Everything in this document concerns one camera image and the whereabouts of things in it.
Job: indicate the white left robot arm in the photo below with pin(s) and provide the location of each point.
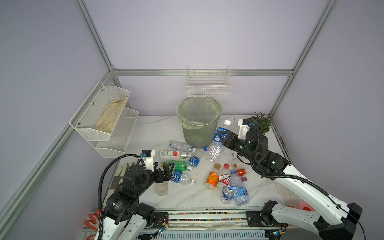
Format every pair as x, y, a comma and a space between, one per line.
124, 217

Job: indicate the potted green succulent plant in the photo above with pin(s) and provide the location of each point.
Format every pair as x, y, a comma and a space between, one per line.
264, 122

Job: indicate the orange label bottle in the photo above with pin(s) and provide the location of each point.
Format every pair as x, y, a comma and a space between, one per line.
213, 177

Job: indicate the large crushed blue label bottle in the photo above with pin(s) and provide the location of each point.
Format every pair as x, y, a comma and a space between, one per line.
241, 196

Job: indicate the clear crushed bottle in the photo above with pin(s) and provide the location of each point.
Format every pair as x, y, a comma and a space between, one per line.
179, 146

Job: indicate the pink watering can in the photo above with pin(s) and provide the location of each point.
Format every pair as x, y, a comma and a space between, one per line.
304, 206

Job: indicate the small red cap bottle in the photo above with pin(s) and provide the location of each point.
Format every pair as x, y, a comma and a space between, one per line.
241, 172

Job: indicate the green soda bottle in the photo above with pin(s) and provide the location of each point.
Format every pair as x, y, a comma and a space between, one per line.
180, 166

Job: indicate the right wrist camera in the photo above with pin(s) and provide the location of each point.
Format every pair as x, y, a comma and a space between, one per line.
244, 126

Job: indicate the clear jar brown residue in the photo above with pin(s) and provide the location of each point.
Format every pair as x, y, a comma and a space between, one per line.
236, 164

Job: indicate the white two-tier mesh shelf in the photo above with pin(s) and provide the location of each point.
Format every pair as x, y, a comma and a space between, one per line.
107, 145

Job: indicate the beige cloth in shelf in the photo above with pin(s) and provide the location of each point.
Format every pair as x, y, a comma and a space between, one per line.
110, 115

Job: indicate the small blue label bottle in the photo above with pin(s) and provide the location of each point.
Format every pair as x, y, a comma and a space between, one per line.
192, 163

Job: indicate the blue label bottle near bin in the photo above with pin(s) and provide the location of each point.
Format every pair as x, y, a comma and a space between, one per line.
200, 152

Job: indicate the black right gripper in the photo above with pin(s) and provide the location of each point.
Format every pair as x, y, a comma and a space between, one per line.
228, 134

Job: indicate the orange white work glove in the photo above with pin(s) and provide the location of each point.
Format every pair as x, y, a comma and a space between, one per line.
91, 226

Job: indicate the clear bottle blue label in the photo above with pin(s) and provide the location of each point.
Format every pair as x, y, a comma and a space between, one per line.
182, 178

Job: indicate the clear empty bottle green cap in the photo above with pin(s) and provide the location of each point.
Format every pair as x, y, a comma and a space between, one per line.
162, 189

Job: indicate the tall blue label water bottle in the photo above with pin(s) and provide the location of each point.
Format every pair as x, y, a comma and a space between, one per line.
216, 148

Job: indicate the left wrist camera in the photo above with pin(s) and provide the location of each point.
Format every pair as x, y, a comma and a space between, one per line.
148, 158

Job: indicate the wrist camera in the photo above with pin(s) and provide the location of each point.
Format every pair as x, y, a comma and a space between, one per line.
148, 158
244, 126

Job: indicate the green lined trash bin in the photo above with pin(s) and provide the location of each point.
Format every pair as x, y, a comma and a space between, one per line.
199, 118

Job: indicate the short bottle blue white cap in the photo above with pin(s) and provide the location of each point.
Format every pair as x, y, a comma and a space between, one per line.
227, 194

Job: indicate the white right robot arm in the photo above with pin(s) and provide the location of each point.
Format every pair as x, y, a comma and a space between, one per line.
331, 219

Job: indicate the white wire wall basket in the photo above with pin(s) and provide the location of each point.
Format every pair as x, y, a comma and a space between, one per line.
208, 81

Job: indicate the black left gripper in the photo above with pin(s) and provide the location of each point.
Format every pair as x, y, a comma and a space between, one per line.
167, 175

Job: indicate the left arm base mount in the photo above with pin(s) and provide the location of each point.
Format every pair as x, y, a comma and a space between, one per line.
154, 222

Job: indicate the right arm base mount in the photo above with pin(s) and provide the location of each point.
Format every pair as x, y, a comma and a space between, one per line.
259, 219

